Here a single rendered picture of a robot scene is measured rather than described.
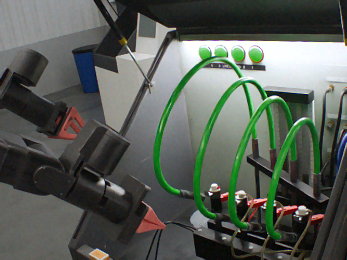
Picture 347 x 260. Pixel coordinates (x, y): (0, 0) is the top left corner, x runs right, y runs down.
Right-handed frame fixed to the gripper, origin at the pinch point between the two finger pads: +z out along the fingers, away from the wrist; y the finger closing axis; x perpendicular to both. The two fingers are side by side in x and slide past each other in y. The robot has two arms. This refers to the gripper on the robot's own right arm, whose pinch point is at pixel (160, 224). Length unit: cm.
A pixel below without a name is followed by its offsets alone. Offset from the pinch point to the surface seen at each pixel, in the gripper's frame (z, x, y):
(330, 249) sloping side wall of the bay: 25.4, -17.3, 10.6
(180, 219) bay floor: 50, 50, -3
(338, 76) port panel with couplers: 32, 4, 50
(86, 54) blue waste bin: 186, 587, 118
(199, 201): 11.5, 6.2, 6.6
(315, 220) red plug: 33.5, -6.7, 15.2
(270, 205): 13.2, -8.8, 12.4
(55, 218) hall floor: 105, 234, -66
